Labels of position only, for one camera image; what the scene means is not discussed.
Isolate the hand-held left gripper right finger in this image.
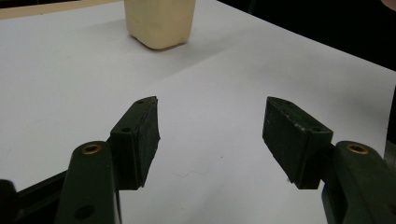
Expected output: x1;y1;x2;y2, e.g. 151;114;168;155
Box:
262;96;396;224

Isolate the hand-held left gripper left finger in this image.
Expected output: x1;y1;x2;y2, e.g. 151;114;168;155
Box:
54;95;162;224

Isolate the cream plastic container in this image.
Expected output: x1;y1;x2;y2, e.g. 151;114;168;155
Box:
123;0;197;50

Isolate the white table sheet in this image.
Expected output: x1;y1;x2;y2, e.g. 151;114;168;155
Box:
0;0;396;224

